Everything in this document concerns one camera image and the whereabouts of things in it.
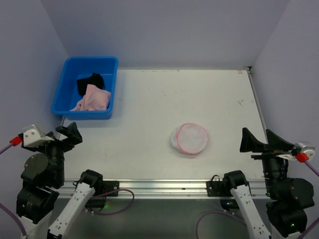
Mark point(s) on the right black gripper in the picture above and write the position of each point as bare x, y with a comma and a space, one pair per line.
270, 154

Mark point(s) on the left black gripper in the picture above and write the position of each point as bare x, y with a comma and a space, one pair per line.
55, 143

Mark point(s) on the pink bra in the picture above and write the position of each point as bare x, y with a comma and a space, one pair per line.
95, 99

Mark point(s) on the black bra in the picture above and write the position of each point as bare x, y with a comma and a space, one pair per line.
95, 79

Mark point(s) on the white mesh laundry bag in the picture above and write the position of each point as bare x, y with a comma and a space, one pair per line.
189, 138

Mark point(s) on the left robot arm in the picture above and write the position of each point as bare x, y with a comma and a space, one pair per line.
43, 175

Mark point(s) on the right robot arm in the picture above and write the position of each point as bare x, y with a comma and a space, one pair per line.
290, 196

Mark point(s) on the blue plastic bin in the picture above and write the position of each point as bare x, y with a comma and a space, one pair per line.
67, 95

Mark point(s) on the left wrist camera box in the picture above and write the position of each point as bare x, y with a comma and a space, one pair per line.
34, 136

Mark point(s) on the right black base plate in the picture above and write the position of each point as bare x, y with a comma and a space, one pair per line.
215, 189

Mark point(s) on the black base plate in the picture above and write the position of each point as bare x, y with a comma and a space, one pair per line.
109, 186
215, 189

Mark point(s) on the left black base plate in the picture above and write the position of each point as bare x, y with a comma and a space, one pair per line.
109, 186

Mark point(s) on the aluminium mounting rail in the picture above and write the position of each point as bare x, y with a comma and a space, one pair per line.
166, 189

